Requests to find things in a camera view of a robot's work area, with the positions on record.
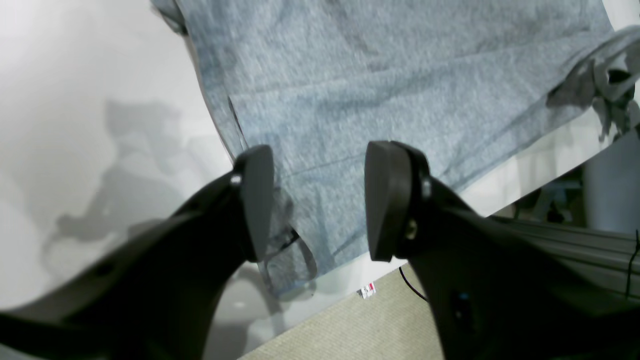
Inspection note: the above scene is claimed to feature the grey t-shirt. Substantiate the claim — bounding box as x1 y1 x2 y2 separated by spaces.
153 0 639 296

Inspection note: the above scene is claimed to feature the small red white label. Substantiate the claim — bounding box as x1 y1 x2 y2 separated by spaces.
356 282 377 299

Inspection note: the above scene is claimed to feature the thin black floor cable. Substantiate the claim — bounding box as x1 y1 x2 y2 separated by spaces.
398 265 430 303

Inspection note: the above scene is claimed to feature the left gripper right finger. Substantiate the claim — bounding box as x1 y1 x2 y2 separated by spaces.
365 141 639 360

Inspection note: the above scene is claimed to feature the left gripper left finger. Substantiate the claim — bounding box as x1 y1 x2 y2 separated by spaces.
0 145 274 360

